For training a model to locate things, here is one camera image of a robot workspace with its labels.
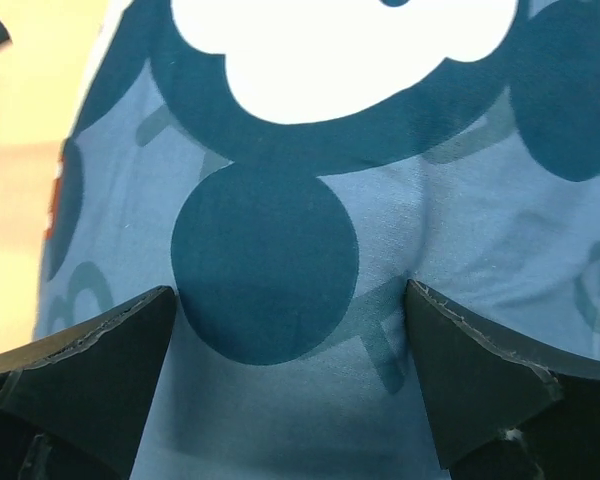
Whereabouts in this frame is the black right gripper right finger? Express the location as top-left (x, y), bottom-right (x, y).
top-left (404, 281), bottom-right (600, 480)

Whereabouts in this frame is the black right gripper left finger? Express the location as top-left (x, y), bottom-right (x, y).
top-left (0, 286), bottom-right (176, 479)

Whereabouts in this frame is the blue letter-print pillowcase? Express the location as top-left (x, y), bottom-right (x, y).
top-left (36, 1), bottom-right (600, 479)

